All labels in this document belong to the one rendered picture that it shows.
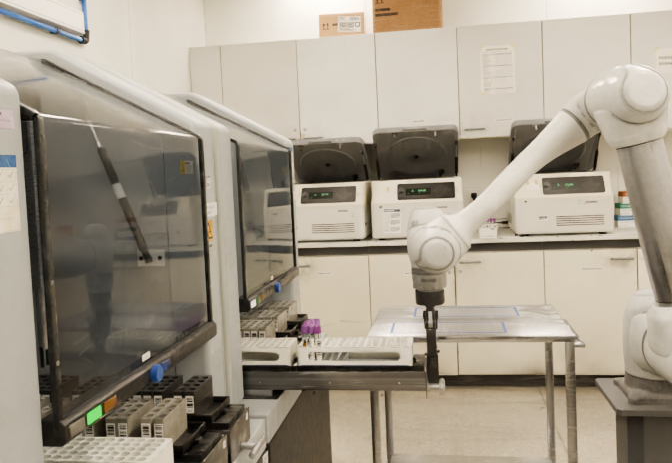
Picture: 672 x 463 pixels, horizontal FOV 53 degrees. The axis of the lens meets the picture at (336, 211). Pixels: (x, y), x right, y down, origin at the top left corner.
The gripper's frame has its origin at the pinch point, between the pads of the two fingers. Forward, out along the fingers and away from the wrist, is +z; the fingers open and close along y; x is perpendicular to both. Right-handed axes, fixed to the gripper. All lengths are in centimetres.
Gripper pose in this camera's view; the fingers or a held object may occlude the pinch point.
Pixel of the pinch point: (432, 366)
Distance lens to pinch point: 180.5
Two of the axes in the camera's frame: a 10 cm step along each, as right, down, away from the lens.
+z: 0.5, 10.0, 0.5
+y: -1.6, 0.6, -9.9
